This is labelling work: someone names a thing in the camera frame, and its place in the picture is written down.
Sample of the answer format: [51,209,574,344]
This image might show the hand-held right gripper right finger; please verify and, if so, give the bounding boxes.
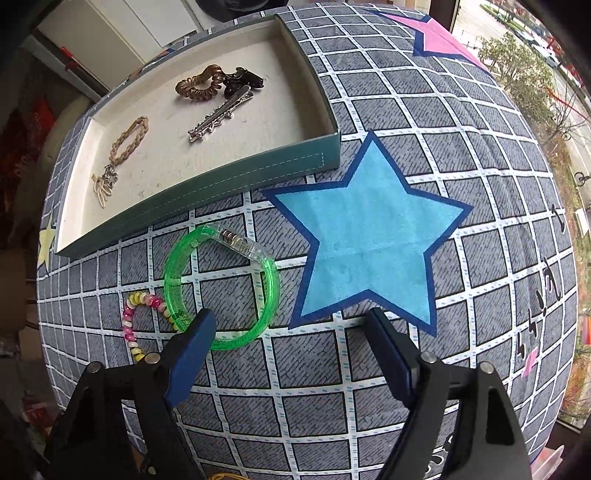
[365,307,533,480]

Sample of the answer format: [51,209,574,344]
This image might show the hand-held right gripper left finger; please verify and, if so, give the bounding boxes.
[44,308,218,480]

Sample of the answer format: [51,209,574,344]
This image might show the pink yellow beaded bracelet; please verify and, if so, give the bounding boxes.
[121,291,183,364]

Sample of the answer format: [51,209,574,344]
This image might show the green translucent plastic bangle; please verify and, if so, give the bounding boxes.
[164,224,281,352]

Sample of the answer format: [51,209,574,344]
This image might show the beige looped hair clip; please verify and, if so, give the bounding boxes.
[92,173,116,208]

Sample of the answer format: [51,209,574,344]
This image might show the brown braided bracelet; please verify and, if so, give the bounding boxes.
[110,116,149,166]

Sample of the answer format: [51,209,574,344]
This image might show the shallow teal cardboard tray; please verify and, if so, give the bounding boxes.
[53,14,342,259]

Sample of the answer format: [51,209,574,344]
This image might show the silver metal hair clip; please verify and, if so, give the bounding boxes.
[187,90,256,144]

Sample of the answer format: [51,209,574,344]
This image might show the brown spiral hair tie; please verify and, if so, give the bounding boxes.
[175,65,227,100]

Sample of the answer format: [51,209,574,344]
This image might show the black hair claw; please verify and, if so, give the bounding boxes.
[224,67,266,93]

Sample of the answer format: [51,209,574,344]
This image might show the grey checked star tablecloth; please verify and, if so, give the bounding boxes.
[34,2,580,480]

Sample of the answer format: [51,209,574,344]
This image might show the dark red cushion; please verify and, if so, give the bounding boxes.
[7,95,54,178]

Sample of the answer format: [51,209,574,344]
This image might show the red handled mop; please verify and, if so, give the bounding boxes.
[58,45,112,100]

